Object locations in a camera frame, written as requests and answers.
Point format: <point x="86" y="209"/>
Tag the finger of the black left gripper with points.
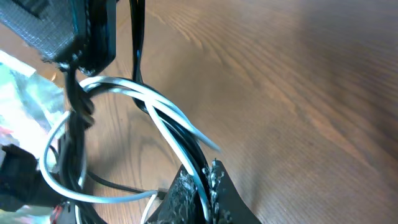
<point x="49" y="26"/>
<point x="101" y="36"/>

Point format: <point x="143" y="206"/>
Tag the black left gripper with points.
<point x="21" y="182"/>

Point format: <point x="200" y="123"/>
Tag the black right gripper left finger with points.
<point x="179" y="205"/>

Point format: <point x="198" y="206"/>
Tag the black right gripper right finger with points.
<point x="226" y="205"/>

